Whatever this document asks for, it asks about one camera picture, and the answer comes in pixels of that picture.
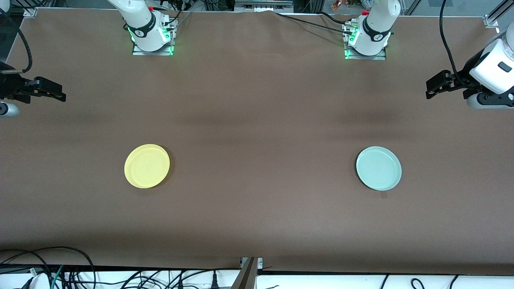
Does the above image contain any pale green plate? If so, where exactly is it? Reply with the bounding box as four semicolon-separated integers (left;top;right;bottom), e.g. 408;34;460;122
356;146;402;191

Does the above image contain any yellow plate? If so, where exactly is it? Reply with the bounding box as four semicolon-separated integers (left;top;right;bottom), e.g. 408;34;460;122
124;144;170;189

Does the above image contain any slanted aluminium profile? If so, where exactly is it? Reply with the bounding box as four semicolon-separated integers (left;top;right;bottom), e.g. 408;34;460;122
484;0;514;28

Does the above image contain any orange colourful object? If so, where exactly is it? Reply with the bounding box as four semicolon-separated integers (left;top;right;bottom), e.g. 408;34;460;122
331;0;364;12

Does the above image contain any brown table cover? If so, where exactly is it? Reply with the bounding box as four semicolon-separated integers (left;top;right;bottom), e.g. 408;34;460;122
0;8;514;276

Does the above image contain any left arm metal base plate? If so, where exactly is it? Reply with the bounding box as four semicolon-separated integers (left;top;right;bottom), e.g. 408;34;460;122
343;22;388;61

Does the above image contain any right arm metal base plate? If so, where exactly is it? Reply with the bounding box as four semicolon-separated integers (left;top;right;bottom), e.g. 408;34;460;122
132;18;177;56

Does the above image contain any short black base cable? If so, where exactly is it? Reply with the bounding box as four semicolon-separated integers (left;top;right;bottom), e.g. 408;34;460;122
319;11;352;25

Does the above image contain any long black base cable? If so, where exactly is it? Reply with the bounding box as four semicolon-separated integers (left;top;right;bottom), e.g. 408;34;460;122
275;12;354;36

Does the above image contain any grey base cable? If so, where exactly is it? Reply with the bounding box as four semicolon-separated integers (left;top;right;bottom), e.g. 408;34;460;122
167;10;193;31

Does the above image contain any long arched black cable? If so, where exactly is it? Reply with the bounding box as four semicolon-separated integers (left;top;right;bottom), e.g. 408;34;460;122
0;246;96;289

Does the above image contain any green cable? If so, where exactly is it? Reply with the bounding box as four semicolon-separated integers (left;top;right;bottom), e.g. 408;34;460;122
50;265;65;289

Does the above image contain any grey metal rail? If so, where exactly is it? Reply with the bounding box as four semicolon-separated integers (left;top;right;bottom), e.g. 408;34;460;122
234;0;294;12

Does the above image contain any thin black cable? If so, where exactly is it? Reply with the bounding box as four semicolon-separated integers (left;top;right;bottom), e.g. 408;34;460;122
120;267;241;289

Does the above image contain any aluminium frame profile with bracket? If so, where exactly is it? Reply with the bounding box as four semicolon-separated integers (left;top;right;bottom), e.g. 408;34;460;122
231;257;263;289

